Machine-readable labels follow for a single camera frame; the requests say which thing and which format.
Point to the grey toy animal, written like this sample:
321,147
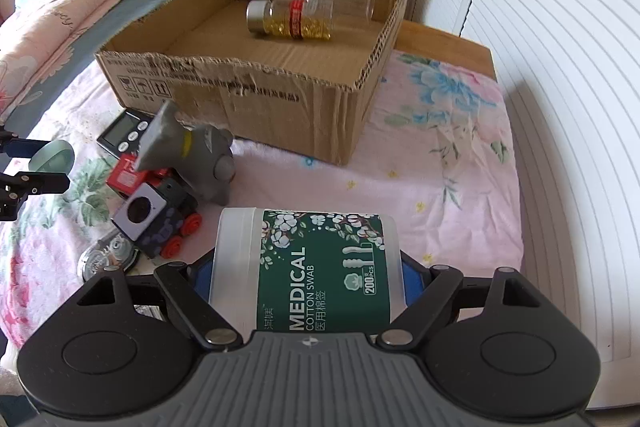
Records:
200,157

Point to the silver cap capsule bottle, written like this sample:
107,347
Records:
300,19

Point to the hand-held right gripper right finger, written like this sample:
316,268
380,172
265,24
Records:
412,279

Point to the black digital timer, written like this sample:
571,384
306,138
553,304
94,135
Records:
117,134

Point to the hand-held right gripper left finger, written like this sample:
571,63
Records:
200,284

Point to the pink floral quilt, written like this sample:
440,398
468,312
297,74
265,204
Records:
75,2

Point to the green label cotton swab container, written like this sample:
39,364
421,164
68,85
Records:
310,267

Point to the round clear plastic case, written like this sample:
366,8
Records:
105,257

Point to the cardboard box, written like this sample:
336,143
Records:
260,107

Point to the white louvered wardrobe door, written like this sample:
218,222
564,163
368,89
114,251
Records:
550,32

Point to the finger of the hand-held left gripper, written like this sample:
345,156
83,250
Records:
25,147
35,183

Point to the dark blue toy train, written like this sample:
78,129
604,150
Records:
150,219

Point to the mint green round object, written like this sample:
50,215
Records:
52,156

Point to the red toy train car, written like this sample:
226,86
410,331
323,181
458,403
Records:
127,179

